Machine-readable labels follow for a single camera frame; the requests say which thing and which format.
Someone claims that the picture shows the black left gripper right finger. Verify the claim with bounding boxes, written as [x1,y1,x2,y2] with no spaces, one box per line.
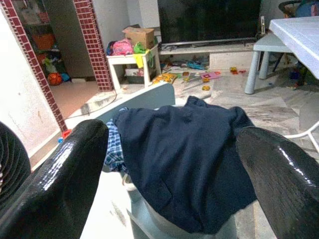
[235,126,319,239]

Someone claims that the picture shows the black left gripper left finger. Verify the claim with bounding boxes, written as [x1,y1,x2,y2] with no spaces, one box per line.
[0,119,110,239]

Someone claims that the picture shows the navy blue garment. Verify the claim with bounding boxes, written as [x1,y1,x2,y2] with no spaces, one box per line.
[113,96,259,235]

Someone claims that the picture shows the blue plaid shirt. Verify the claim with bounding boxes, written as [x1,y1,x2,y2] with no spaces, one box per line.
[104,107,130,175]

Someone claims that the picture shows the orange ball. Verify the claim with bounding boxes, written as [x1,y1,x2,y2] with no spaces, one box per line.
[47,72,63,87]

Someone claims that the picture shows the white laundry basket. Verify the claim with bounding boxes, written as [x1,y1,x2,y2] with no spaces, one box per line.
[82,82,255,239]

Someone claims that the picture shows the pink flat toy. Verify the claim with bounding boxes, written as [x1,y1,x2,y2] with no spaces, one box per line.
[199,71,222,80]

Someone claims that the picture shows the pale blue child table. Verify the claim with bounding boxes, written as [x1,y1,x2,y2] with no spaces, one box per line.
[245,33,294,95]

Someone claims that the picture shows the white side table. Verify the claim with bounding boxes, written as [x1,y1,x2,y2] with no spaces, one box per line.
[106,44,162,90]

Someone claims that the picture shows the white plastic folding table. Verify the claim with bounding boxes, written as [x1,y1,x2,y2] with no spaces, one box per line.
[268,16,319,153]

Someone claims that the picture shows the pink backpack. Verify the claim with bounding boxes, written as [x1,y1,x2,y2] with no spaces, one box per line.
[111,38,135,56]

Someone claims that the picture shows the yellow printed bag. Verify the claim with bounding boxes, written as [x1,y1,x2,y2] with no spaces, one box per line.
[152,73,177,85]

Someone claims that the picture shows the white television bench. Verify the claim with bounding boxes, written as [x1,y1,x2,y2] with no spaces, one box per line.
[159,43,257,71]

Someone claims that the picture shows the brown cardboard box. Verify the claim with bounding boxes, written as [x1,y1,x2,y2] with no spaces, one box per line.
[122,26,156,50]

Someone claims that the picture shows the blue backpack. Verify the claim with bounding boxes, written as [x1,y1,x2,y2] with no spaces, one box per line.
[295,0,319,18]

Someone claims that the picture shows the black television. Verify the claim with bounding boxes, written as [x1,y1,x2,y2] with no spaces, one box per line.
[158,0,262,47]

